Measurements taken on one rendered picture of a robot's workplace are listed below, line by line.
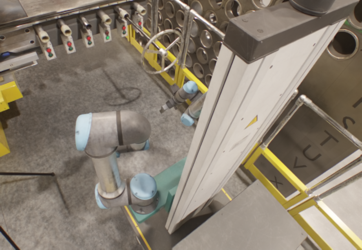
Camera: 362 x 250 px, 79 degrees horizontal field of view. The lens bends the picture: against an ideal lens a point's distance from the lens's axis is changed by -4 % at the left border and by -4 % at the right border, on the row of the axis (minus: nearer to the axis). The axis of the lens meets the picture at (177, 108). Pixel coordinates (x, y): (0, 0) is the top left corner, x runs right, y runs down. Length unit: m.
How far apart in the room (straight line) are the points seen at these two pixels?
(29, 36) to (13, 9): 0.34
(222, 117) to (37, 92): 2.57
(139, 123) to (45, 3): 1.76
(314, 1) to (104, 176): 0.82
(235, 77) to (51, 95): 2.52
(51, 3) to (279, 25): 2.11
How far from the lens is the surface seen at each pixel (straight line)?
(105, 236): 2.00
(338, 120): 2.54
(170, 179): 1.32
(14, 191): 2.32
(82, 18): 2.14
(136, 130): 0.73
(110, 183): 0.97
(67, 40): 2.16
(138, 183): 1.06
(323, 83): 2.44
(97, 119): 0.74
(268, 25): 0.38
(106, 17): 2.12
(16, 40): 2.21
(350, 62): 2.29
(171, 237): 1.65
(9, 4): 2.56
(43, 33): 2.03
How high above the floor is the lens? 1.95
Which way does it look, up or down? 51 degrees down
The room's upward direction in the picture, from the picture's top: 10 degrees clockwise
